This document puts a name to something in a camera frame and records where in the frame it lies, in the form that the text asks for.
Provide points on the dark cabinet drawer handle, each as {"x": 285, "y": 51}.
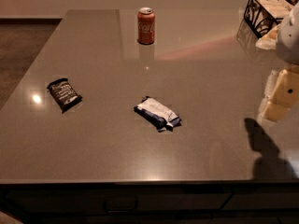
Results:
{"x": 120, "y": 204}

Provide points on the black wire basket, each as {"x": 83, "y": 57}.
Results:
{"x": 263, "y": 15}

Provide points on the blue white rxbar wrapper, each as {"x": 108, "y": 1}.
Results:
{"x": 159, "y": 115}

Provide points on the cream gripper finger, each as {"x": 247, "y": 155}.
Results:
{"x": 281, "y": 93}

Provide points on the red coca-cola can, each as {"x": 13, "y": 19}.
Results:
{"x": 146, "y": 25}

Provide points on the cream packet beside basket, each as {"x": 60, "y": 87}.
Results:
{"x": 269, "y": 40}

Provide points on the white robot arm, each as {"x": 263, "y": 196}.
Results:
{"x": 287, "y": 46}

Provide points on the dark chocolate rxbar wrapper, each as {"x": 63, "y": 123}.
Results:
{"x": 64, "y": 94}

